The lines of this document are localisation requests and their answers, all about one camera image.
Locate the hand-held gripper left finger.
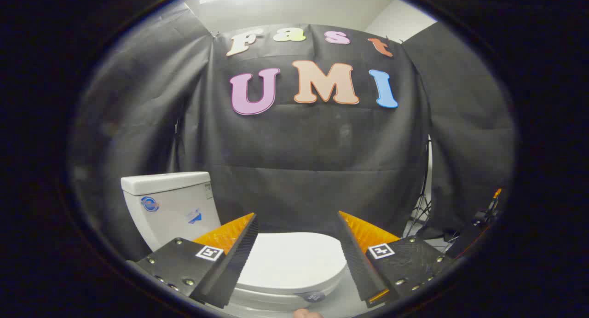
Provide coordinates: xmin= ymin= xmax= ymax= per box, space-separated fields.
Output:
xmin=127 ymin=213 xmax=259 ymax=308

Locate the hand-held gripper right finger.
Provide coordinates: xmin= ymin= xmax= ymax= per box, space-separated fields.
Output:
xmin=338 ymin=211 xmax=457 ymax=308

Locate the white toilet lid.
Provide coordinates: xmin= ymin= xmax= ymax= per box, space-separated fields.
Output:
xmin=236 ymin=232 xmax=347 ymax=296

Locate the white toilet bowl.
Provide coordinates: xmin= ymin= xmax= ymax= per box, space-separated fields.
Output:
xmin=228 ymin=274 xmax=348 ymax=312

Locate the white toilet tank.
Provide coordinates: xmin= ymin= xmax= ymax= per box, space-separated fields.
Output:
xmin=121 ymin=172 xmax=222 ymax=252

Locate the black tripod stand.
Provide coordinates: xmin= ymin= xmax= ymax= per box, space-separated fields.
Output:
xmin=407 ymin=139 xmax=435 ymax=238

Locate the black orange device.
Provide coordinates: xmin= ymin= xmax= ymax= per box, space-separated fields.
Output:
xmin=445 ymin=188 xmax=503 ymax=260

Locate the black backdrop cloth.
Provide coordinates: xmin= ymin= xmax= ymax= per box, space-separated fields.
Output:
xmin=69 ymin=5 xmax=516 ymax=263

